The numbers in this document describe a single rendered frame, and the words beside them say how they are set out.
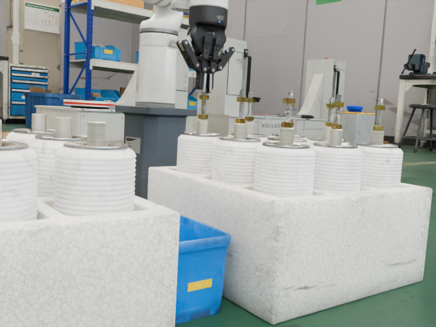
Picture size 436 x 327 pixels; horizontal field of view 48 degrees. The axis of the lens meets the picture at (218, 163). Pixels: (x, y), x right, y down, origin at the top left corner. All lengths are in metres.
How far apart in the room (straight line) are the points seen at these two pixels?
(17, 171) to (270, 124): 3.25
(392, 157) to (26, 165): 0.63
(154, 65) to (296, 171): 0.53
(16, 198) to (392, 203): 0.61
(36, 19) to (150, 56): 6.01
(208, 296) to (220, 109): 2.80
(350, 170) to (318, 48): 6.20
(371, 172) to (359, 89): 5.67
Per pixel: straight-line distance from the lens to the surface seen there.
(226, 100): 3.45
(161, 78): 1.15
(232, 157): 0.82
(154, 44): 1.16
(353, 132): 1.17
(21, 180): 0.54
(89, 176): 0.56
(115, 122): 2.83
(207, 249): 0.71
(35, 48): 7.11
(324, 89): 4.49
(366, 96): 6.51
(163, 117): 1.13
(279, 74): 7.37
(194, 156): 0.92
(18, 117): 6.18
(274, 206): 0.69
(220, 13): 0.95
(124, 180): 0.58
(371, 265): 0.87
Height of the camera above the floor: 0.30
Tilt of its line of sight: 6 degrees down
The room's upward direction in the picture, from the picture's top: 3 degrees clockwise
